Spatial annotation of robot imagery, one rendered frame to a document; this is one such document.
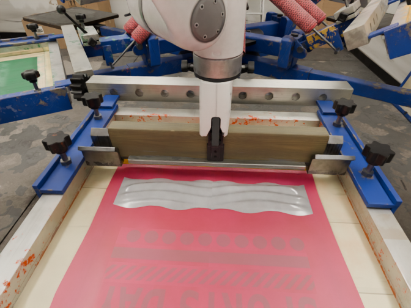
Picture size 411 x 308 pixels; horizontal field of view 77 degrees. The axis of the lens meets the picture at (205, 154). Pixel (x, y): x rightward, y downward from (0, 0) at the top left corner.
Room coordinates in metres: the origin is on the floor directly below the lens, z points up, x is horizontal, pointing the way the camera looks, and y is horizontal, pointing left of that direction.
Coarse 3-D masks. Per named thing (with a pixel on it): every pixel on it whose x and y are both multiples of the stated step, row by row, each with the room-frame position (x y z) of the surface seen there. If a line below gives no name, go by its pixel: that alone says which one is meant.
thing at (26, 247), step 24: (120, 120) 0.56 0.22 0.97; (144, 120) 0.56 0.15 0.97; (168, 120) 0.55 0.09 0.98; (192, 120) 0.55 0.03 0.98; (240, 120) 0.54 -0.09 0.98; (264, 120) 0.54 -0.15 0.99; (288, 120) 0.54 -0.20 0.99; (312, 120) 0.54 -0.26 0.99; (72, 192) 0.32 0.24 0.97; (48, 216) 0.25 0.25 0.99; (360, 216) 0.27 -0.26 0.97; (384, 216) 0.25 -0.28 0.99; (24, 240) 0.21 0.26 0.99; (48, 240) 0.23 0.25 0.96; (384, 240) 0.21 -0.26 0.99; (408, 240) 0.21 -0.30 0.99; (0, 264) 0.17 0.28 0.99; (24, 264) 0.18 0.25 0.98; (384, 264) 0.19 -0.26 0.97; (408, 264) 0.17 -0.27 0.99; (0, 288) 0.14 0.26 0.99; (408, 288) 0.14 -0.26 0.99
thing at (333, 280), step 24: (216, 168) 0.40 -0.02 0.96; (240, 168) 0.40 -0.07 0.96; (312, 192) 0.33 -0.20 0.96; (216, 216) 0.28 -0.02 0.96; (240, 216) 0.28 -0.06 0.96; (264, 216) 0.28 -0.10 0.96; (288, 216) 0.28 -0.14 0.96; (312, 216) 0.28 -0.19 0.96; (312, 240) 0.23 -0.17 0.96; (312, 264) 0.19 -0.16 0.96; (336, 264) 0.19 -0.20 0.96; (336, 288) 0.16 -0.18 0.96
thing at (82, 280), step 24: (120, 168) 0.40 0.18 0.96; (144, 168) 0.40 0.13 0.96; (168, 168) 0.40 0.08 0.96; (192, 168) 0.40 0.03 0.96; (96, 216) 0.28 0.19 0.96; (120, 216) 0.28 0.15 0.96; (144, 216) 0.28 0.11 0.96; (168, 216) 0.28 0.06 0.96; (192, 216) 0.28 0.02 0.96; (96, 240) 0.23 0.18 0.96; (72, 264) 0.19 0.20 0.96; (96, 264) 0.19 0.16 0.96; (72, 288) 0.16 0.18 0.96; (96, 288) 0.16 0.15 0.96
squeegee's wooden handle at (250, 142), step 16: (112, 128) 0.40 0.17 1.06; (128, 128) 0.40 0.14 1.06; (144, 128) 0.40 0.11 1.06; (160, 128) 0.40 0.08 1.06; (176, 128) 0.40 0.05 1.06; (192, 128) 0.40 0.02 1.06; (240, 128) 0.40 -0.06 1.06; (256, 128) 0.40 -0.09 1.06; (272, 128) 0.40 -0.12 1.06; (288, 128) 0.40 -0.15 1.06; (304, 128) 0.40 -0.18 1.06; (320, 128) 0.40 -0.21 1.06; (112, 144) 0.40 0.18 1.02; (128, 144) 0.40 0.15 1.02; (144, 144) 0.39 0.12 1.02; (160, 144) 0.39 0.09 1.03; (176, 144) 0.39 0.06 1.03; (192, 144) 0.39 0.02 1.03; (224, 144) 0.39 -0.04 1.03; (240, 144) 0.38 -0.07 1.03; (256, 144) 0.38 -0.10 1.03; (272, 144) 0.38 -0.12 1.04; (288, 144) 0.38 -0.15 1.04; (304, 144) 0.38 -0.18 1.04; (320, 144) 0.38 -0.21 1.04; (272, 160) 0.38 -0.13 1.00; (288, 160) 0.38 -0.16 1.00; (304, 160) 0.38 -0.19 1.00
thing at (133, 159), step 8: (128, 160) 0.38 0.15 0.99; (136, 160) 0.38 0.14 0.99; (144, 160) 0.38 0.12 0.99; (152, 160) 0.38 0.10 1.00; (160, 160) 0.38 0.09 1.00; (168, 160) 0.38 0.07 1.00; (176, 160) 0.38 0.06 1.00; (184, 160) 0.38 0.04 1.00; (192, 160) 0.38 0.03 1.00; (200, 160) 0.38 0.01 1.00; (224, 160) 0.38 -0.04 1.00; (232, 160) 0.38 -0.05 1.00; (240, 160) 0.38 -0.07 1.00; (248, 160) 0.38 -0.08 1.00; (256, 160) 0.38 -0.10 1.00; (264, 168) 0.37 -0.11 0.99; (272, 168) 0.37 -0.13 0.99; (280, 168) 0.37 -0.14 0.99; (288, 168) 0.37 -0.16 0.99; (296, 168) 0.37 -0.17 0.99; (304, 168) 0.36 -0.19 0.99
